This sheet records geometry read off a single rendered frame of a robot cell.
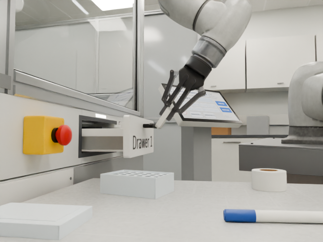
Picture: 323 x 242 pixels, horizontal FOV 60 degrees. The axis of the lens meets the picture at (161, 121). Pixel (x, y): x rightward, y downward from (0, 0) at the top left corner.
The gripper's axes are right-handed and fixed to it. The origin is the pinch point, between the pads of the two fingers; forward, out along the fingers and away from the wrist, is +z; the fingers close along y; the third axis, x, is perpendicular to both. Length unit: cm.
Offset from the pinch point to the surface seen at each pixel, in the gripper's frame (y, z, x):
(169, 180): -13.1, 8.3, 26.9
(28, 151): 10.5, 17.3, 36.7
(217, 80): 25, -74, -325
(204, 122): -6, -8, -82
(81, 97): 19.0, 7.2, 14.0
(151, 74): 63, -19, -167
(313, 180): -47.2, -9.8, -10.1
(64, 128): 8.2, 10.7, 34.4
